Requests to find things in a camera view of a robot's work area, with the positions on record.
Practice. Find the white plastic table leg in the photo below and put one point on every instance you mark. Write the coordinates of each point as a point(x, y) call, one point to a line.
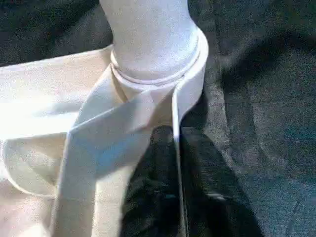
point(148, 37)

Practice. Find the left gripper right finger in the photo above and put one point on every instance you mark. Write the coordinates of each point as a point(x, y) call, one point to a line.
point(212, 202)

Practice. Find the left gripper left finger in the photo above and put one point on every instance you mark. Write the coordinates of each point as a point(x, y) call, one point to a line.
point(153, 192)

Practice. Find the white plastic table top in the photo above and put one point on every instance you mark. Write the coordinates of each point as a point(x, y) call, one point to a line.
point(37, 86)

